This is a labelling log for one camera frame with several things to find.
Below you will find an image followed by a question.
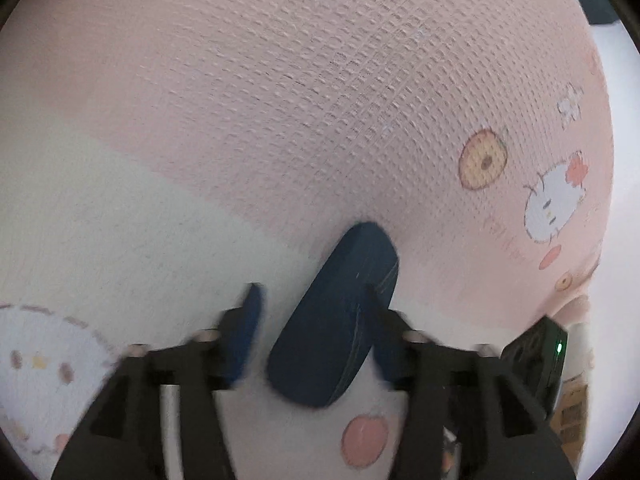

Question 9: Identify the pink and white printed blanket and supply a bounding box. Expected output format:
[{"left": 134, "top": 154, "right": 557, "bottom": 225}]
[{"left": 0, "top": 0, "right": 616, "bottom": 480}]

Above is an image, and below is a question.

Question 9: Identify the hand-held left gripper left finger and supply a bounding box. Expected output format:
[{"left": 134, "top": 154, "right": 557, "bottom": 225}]
[{"left": 50, "top": 282, "right": 266, "bottom": 480}]

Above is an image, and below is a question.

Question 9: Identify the brown cardboard box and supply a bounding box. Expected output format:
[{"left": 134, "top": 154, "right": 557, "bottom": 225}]
[{"left": 550, "top": 377, "right": 590, "bottom": 466}]

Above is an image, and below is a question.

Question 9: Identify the dark blue glasses case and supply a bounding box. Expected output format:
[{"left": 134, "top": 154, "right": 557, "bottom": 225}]
[{"left": 266, "top": 222, "right": 401, "bottom": 409}]

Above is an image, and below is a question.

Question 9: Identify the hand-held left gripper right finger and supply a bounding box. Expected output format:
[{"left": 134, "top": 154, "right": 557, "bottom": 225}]
[{"left": 362, "top": 285, "right": 576, "bottom": 480}]

